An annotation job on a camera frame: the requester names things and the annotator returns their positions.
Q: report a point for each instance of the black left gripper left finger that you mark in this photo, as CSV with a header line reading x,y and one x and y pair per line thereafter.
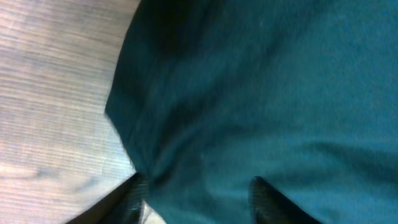
x,y
124,205

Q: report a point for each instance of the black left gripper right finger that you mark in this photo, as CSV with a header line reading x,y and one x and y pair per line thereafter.
x,y
269,206

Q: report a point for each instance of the black t-shirt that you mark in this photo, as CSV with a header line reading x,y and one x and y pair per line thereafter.
x,y
207,95

